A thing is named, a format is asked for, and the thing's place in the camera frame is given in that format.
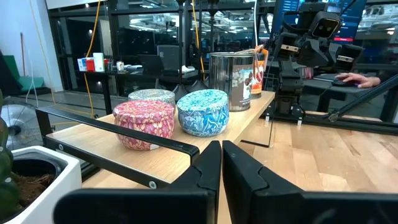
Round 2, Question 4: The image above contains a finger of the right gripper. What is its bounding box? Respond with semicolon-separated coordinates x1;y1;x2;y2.
297;39;314;67
312;39;330;68

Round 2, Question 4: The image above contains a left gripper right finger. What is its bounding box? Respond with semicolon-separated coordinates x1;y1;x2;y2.
221;140;398;224

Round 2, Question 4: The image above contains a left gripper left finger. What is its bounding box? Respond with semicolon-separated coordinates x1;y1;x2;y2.
52;140;222;224

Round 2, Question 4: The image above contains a pink patterned candle tin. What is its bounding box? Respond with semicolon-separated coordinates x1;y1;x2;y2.
113;100;175;151

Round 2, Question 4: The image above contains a blue patterned candle tin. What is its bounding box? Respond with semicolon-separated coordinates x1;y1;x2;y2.
176;89;230;138

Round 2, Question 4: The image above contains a medium black candlestick holder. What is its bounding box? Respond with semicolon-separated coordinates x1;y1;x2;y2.
207;0;220;54

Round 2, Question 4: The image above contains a white speckled bowl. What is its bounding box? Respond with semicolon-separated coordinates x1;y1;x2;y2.
127;88;177;108

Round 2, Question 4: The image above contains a black computer mouse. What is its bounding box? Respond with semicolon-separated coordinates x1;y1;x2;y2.
331;79;358;88

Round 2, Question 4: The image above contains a person's hand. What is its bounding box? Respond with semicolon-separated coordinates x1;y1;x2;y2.
335;72;382;89

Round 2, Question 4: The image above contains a black office desk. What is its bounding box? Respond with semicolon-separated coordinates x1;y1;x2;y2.
267;60;398;122
76;67;200;116

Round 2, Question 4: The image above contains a grey office chair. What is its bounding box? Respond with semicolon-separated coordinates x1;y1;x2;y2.
156;44;187;90

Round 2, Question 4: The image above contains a dark laptop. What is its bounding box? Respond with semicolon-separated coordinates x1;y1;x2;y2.
137;54;165;75

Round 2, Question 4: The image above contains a white cylindrical container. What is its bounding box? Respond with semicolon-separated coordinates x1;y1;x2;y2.
93;52;105;73

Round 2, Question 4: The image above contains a white and blue box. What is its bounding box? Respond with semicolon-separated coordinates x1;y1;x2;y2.
76;57;88;72

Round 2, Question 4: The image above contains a black floor fan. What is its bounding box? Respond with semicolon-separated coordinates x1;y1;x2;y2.
0;99;44;151

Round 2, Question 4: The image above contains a green padded mat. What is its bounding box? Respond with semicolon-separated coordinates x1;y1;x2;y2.
2;55;46;93

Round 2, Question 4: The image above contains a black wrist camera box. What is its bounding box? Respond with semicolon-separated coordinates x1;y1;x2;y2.
307;11;343;40

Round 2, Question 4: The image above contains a black aluminium table frame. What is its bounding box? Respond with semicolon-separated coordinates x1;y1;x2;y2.
264;74;398;136

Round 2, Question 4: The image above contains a white cable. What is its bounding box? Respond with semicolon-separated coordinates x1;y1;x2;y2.
252;0;259;47

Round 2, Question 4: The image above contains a yellow extension cable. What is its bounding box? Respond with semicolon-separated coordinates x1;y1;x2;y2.
51;0;102;127
191;0;206;81

